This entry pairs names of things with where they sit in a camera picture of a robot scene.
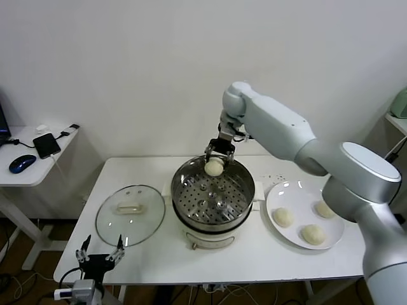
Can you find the perforated steel steamer basket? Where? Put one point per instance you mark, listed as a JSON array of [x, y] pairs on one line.
[[182, 178]]

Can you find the white steamed baozi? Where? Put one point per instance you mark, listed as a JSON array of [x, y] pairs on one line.
[[313, 234], [324, 211], [213, 167], [283, 217]]

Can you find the pale green appliance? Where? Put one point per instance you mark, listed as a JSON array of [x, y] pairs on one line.
[[400, 105]]

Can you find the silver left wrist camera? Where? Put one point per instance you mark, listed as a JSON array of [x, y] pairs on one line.
[[84, 287]]

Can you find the white electric cooking pot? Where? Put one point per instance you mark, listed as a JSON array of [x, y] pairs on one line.
[[216, 236]]

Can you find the black smartphone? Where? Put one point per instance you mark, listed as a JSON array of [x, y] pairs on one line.
[[47, 145]]

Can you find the white power strip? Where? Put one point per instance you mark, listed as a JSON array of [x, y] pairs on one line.
[[214, 288]]

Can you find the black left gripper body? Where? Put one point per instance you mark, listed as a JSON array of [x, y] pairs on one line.
[[93, 263]]

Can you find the round glass pot lid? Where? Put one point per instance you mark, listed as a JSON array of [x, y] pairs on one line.
[[143, 222]]

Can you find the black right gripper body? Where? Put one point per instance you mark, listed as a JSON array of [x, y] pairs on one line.
[[222, 145]]

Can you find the white rounded desk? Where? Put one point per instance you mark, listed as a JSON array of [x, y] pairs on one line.
[[19, 179]]

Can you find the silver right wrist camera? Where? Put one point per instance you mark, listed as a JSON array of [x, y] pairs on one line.
[[226, 131]]

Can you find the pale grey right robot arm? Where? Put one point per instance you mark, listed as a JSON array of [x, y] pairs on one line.
[[276, 127]]

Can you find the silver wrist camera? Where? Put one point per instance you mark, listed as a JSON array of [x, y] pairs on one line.
[[226, 131], [84, 287]]

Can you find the white small table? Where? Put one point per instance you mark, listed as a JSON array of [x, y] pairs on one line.
[[399, 125]]

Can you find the blue computer mouse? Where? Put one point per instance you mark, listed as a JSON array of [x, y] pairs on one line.
[[22, 163]]

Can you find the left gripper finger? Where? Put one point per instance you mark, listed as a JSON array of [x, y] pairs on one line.
[[118, 252], [82, 254]]

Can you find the white round plate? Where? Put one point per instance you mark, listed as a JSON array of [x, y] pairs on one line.
[[295, 197]]

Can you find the white earbuds case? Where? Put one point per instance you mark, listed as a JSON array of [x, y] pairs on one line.
[[40, 128]]

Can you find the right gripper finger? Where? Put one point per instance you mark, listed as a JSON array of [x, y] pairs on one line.
[[231, 159], [209, 155]]

